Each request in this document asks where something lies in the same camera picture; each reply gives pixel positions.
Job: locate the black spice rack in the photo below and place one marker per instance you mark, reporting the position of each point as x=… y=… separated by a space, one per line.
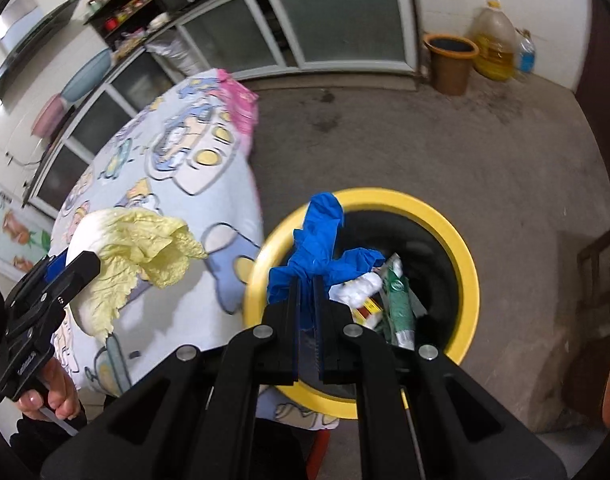
x=130 y=2

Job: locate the large cooking oil jug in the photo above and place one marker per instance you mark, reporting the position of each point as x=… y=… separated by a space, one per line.
x=495 y=45

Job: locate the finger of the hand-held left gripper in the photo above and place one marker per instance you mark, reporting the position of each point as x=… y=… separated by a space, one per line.
x=70 y=275

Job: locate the person's left hand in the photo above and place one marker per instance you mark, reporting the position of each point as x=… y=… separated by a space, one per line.
x=60 y=390

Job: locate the clear plastic bag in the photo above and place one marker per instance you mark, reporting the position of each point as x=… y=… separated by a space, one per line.
x=175 y=55

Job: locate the blue rubber glove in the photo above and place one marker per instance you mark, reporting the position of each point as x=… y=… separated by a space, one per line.
x=320 y=240

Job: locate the clear water bottle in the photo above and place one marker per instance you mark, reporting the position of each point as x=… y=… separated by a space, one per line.
x=526 y=55

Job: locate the yellow rimmed black bin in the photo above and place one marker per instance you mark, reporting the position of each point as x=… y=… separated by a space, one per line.
x=375 y=196

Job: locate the dark wooden chair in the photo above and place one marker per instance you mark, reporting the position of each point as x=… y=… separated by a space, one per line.
x=595 y=310

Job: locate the red plastic stool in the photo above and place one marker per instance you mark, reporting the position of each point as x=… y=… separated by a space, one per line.
x=317 y=452

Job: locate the dark red door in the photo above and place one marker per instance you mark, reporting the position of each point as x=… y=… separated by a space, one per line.
x=602 y=45

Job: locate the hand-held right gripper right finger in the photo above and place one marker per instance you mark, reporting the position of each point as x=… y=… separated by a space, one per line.
x=335 y=350

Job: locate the napa cabbage leaf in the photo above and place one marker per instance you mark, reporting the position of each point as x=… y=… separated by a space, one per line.
x=140 y=250

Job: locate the floral print panel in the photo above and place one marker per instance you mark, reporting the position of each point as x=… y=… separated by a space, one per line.
x=15 y=230

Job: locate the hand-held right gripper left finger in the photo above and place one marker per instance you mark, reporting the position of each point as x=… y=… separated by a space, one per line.
x=285 y=340

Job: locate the crumpled snack wrappers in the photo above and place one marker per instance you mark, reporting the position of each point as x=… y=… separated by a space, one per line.
x=357 y=290

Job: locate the red yellow packet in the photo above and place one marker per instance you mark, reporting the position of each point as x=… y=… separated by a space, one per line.
x=369 y=312

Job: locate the brown plastic bucket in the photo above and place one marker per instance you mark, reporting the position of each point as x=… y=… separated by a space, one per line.
x=450 y=70

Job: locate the pink basin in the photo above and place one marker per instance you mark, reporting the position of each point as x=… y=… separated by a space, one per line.
x=49 y=115

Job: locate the cartoon printed tablecloth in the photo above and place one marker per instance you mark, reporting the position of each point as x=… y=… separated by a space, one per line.
x=195 y=150

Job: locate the blue basin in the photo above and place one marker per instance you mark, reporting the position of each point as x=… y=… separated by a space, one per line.
x=85 y=77

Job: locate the range hood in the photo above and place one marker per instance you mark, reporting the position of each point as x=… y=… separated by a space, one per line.
x=35 y=40

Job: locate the green tube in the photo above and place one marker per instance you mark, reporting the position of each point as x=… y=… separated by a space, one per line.
x=400 y=310

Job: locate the kitchen counter cabinet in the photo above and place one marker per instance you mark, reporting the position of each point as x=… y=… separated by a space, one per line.
x=335 y=15

